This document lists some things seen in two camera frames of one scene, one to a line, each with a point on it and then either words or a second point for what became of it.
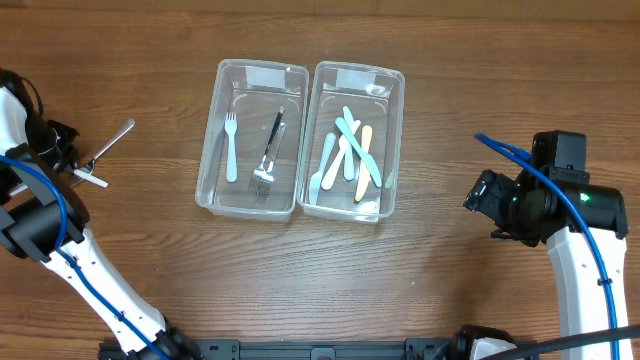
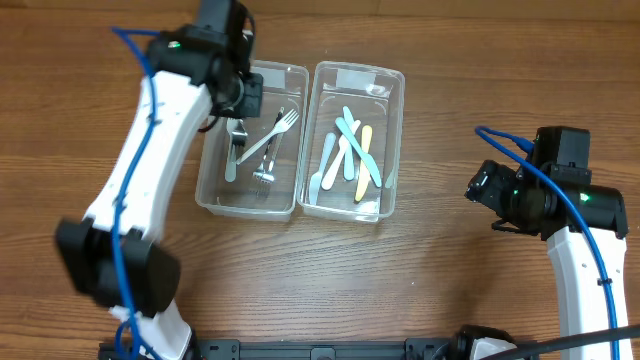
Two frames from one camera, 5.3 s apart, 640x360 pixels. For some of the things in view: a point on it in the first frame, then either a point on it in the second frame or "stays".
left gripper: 64,145 to 250,96
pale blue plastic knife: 315,180 stays
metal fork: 262,179 stays
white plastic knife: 342,148 stays
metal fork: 89,166 to 239,134
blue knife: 359,148 stays
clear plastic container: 351,141 stays
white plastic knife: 349,153 stays
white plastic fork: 91,177 to 282,126
